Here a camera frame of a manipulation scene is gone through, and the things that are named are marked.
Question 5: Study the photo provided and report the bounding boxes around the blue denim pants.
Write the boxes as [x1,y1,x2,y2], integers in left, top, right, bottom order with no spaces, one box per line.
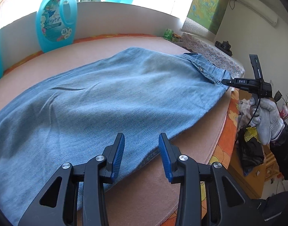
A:
[0,47,231,225]

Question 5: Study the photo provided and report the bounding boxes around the black sleeved right forearm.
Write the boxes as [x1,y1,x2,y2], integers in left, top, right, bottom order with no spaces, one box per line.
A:
[252,124,288,225]

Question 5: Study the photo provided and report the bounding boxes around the white gloved right hand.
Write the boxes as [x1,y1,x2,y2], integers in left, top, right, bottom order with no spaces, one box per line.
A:
[250,97,285,145]

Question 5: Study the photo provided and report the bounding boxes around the black teapot set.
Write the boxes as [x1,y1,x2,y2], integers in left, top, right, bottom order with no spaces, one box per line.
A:
[214,41,232,57]

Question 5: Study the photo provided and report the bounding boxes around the white lace table cloth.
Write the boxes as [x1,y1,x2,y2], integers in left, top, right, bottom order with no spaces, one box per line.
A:
[181,33,245,78]

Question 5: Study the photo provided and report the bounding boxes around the pink towel mat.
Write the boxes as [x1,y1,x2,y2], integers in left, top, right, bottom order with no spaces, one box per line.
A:
[0,35,233,226]

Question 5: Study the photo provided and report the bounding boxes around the white air conditioner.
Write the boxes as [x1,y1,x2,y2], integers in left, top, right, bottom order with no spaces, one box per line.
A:
[237,0,278,27]

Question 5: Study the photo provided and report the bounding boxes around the green drink carton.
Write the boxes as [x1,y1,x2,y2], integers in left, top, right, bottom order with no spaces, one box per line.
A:
[163,29,174,41]

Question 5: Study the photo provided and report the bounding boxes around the right blue detergent bottle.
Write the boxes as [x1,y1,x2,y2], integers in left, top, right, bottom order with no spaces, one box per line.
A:
[35,0,77,53]

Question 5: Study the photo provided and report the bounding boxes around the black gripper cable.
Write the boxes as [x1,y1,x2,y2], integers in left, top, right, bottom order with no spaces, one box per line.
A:
[246,94,263,128]

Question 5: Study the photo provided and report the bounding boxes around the green wall map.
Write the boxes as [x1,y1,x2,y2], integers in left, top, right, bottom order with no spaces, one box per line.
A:
[187,0,229,34]

